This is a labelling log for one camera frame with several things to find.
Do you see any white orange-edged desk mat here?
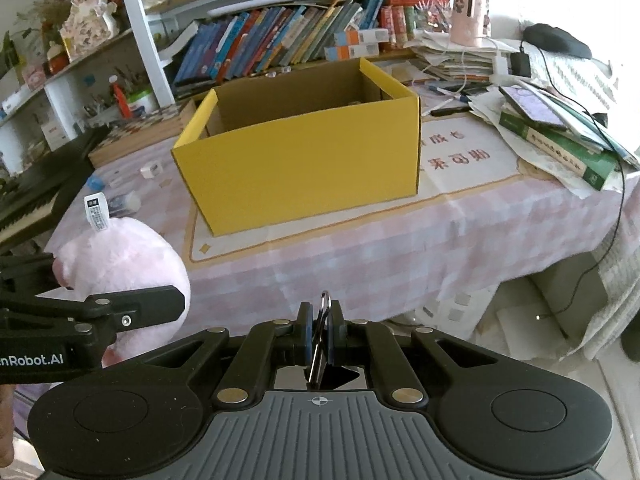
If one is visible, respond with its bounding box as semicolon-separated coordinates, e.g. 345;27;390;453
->
185;110;526;265

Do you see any white box red label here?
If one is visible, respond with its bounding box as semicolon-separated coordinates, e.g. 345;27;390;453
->
40;120;66;151

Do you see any pile of white papers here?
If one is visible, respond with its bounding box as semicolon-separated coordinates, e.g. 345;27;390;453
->
412;27;508;86

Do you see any pink plastic desk gadget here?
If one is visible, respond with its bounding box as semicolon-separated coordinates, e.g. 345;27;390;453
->
447;0;488;46

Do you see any white bookshelf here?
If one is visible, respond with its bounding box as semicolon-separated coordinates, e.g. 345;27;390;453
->
0;0;481;161

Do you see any yellow cardboard box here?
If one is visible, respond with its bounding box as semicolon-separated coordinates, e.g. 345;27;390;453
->
171;57;422;237

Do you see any row of blue-spined books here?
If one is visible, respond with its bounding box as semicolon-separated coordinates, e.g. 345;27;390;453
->
172;0;386;88

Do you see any pen holder with pens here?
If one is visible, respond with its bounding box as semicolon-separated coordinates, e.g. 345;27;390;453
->
82;95;118;121

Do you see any pink plush toy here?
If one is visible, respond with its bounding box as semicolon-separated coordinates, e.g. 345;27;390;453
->
45;192;192;368

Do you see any messy paper stack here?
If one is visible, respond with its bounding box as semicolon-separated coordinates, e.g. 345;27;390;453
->
470;80;640;201

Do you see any red white round figurine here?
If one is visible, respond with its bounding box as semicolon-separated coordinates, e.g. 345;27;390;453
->
46;42;70;75

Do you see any green-lid white jar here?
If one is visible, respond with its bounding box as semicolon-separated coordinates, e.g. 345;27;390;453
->
126;89;156;116

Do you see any floral ceramic ornament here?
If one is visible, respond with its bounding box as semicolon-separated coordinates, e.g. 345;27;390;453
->
60;0;118;58

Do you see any white orange small carton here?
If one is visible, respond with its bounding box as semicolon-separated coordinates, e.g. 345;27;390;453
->
325;44;380;62
334;28;390;46

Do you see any black framed purple tablet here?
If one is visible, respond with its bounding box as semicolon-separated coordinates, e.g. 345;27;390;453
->
499;84;568;132

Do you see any white power strip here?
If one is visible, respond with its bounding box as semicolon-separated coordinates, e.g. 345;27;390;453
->
492;52;516;83

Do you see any white printed sheet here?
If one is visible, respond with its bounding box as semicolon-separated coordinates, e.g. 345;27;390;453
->
530;42;640;121

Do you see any wooden chessboard box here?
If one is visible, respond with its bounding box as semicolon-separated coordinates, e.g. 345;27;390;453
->
89;100;198;170

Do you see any black binder clip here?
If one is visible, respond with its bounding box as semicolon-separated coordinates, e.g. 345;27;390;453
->
304;290;362;393

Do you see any open white paperback book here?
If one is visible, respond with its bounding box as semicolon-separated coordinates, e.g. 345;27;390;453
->
159;22;200;68

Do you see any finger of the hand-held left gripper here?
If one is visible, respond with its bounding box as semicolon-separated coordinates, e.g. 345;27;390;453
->
0;285;186;331
0;252;57;297

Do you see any black domed object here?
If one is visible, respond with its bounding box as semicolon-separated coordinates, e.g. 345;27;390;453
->
522;23;593;59

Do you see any black electronic keyboard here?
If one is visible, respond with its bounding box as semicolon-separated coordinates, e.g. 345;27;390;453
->
0;125;111;256

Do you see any red tassel ornament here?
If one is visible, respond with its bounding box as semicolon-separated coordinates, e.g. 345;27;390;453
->
109;75;130;120

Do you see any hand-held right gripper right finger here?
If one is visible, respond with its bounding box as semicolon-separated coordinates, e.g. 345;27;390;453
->
327;301;501;406

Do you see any black cable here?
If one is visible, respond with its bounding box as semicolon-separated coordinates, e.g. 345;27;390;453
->
520;42;628;323

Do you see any green book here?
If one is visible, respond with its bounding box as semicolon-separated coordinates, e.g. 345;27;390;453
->
499;110;621;192

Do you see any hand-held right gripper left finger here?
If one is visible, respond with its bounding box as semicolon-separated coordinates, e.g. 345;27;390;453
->
142;301;316;407

